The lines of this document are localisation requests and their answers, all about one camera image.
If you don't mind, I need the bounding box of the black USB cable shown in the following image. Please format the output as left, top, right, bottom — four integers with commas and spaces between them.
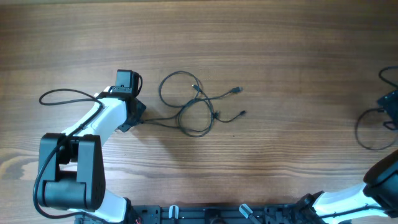
158, 70, 247, 138
138, 86, 244, 132

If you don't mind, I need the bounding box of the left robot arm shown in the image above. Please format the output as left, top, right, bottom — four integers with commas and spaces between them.
32, 70, 146, 223

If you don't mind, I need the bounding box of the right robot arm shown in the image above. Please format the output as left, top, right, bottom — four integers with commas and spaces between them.
294, 151, 397, 224

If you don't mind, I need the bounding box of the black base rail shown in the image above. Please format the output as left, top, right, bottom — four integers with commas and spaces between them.
133, 204, 311, 224

